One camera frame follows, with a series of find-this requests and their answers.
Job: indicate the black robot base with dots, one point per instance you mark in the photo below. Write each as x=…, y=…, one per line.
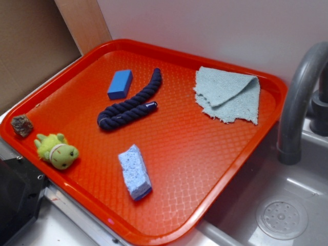
x=22, y=190

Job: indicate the light blue sponge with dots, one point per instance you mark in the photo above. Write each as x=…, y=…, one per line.
x=135, y=173

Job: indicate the red plastic tray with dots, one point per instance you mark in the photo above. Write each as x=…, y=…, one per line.
x=190, y=158

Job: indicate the blue rectangular block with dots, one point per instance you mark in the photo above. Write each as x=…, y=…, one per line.
x=120, y=84

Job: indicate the light teal cloth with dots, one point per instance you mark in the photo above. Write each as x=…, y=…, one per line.
x=227, y=96

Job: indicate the green plush toy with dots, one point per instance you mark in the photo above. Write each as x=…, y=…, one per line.
x=54, y=149

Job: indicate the grey faucet spout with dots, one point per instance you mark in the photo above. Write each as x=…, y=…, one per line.
x=297, y=105

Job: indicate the grey plastic sink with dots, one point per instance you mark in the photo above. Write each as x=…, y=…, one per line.
x=269, y=203

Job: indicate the brown rock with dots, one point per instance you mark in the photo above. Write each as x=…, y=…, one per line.
x=22, y=125

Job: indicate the brown cardboard panel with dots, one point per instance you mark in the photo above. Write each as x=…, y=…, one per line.
x=40, y=38

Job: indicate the dark grey faucet handle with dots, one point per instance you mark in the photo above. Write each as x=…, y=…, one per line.
x=318, y=124

